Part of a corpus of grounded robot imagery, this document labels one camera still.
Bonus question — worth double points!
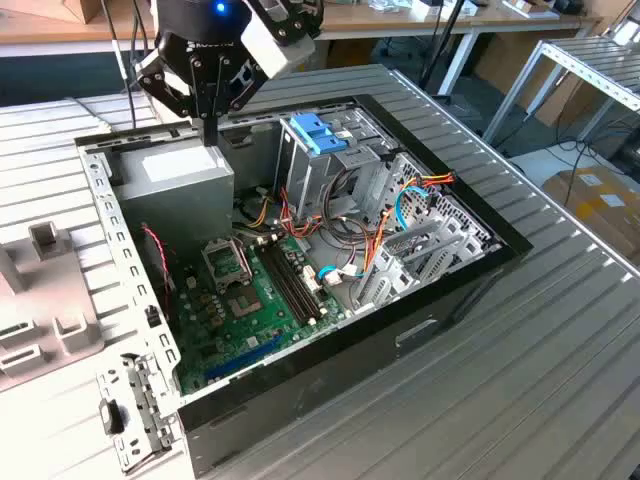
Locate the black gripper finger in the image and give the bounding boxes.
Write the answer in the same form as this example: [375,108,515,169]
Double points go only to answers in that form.
[137,53,212,147]
[210,53,267,147]

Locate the metal disk bay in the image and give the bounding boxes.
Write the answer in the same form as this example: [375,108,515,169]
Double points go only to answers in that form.
[349,212,504,315]

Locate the blue drive cage latch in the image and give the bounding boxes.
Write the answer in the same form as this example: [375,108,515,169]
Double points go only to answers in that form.
[289,113,349,157]

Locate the small cardboard box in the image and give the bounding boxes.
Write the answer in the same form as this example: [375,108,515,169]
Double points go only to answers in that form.
[64,0,109,24]

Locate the grey power supply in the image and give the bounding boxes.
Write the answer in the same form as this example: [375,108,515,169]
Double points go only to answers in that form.
[115,137,236,256]

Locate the metal drive cage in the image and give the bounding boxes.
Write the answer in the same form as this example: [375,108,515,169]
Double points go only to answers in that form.
[273,107,401,224]

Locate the metal socket cover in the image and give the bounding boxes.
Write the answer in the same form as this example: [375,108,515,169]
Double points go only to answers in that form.
[201,238,251,287]

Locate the socket locking lever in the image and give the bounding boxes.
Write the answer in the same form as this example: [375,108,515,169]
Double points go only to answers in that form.
[233,240,253,281]

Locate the black case fan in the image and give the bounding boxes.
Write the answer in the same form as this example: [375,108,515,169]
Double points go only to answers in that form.
[139,224,176,321]

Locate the black RAM slot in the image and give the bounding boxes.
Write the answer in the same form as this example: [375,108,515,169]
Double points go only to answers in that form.
[262,240,316,326]
[256,241,310,330]
[268,238,321,322]
[273,237,327,319]

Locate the white board connector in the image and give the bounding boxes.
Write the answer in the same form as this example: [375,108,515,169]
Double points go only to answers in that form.
[301,264,322,295]

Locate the CPU socket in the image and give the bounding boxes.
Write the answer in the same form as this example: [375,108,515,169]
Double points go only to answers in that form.
[222,284,264,321]

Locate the black tripod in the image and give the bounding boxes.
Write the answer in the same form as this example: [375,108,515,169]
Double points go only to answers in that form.
[418,0,469,99]

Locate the green motherboard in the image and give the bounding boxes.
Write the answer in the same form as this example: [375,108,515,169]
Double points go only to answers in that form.
[172,234,351,396]

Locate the grey parts rack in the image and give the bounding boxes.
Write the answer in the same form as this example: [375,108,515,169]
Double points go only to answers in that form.
[0,222,109,391]

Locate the blue expansion slot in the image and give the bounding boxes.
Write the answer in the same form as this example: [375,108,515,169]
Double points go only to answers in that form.
[207,332,286,381]

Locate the black PC case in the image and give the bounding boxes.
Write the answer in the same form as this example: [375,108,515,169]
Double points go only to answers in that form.
[74,93,534,479]

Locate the wooden desk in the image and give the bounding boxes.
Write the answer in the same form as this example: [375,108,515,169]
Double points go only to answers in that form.
[0,0,604,97]

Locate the large cardboard box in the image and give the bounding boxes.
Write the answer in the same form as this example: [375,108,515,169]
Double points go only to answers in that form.
[472,29,619,129]

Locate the metal slat shelf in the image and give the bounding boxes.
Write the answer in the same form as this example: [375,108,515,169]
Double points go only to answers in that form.
[482,37,640,151]

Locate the labelled cardboard box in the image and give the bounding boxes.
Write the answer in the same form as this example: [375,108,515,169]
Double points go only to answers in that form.
[542,167,640,261]

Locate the black camera cable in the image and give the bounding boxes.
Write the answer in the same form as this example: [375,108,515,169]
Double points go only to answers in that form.
[102,0,154,129]

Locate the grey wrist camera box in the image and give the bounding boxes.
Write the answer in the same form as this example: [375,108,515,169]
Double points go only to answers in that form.
[238,0,326,80]

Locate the yellow black wire bundle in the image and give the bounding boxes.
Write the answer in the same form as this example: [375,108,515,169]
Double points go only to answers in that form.
[238,192,275,230]

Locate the red orange wire bundle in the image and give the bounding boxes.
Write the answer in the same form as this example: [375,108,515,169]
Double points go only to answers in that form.
[276,185,327,242]

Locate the red black twisted wire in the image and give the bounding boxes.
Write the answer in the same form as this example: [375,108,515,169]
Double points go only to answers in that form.
[140,224,177,296]

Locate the short light blue wire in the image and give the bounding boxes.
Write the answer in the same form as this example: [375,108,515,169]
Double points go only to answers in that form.
[316,263,362,290]

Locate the long light blue wire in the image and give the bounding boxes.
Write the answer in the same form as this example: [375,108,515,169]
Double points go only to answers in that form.
[393,178,432,235]

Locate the black rear latch handle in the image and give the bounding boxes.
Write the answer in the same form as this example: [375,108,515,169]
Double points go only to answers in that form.
[99,398,126,436]

